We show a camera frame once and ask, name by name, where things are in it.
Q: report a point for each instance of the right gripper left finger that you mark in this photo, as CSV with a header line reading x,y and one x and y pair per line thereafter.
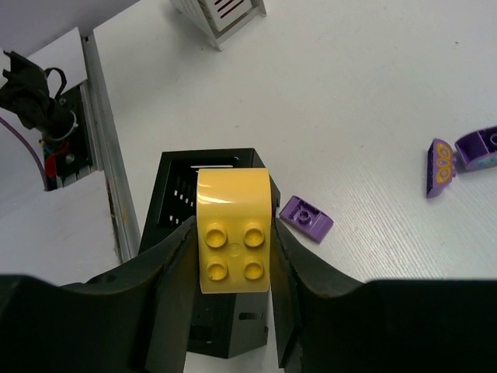
x,y
133,318

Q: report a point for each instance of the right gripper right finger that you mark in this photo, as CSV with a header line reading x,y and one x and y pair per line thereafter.
x,y
326,321

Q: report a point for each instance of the black two-compartment container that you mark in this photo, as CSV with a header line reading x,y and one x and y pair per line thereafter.
x,y
222,325

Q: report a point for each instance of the yellow red lego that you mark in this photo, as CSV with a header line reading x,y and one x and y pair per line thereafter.
x,y
233,216

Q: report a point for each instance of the purple pink lego slope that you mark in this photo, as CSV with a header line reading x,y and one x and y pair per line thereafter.
x,y
440,167

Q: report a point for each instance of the purple lego piece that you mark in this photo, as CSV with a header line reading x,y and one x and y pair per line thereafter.
x,y
477,149

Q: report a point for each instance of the small lilac lego brick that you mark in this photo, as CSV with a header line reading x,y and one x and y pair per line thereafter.
x,y
306,218

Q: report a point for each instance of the white two-compartment container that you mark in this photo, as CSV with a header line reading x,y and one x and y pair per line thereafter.
x,y
220,19

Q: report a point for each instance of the aluminium front rail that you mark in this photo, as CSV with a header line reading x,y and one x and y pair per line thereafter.
x,y
107,153

